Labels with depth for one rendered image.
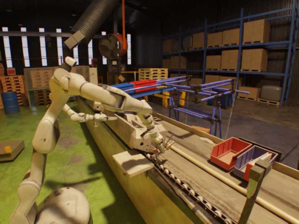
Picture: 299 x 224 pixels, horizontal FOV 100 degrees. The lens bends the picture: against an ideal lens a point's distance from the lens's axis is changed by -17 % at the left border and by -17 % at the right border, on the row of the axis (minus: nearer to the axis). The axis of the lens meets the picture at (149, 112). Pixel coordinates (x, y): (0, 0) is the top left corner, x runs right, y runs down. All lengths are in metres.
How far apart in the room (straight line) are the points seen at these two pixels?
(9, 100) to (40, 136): 6.58
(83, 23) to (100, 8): 1.16
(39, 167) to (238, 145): 1.65
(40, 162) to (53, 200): 0.57
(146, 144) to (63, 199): 0.98
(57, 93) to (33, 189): 0.73
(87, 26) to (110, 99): 7.84
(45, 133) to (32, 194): 0.50
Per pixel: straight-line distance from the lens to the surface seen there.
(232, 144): 1.58
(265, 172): 0.53
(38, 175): 1.35
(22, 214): 1.56
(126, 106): 0.69
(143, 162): 1.21
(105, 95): 0.67
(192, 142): 1.66
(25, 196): 1.43
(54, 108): 1.11
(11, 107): 7.71
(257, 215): 1.06
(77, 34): 8.06
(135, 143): 1.23
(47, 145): 1.16
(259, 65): 10.03
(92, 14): 8.68
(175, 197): 1.00
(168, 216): 1.20
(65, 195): 1.72
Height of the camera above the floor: 1.47
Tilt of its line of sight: 15 degrees down
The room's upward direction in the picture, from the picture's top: straight up
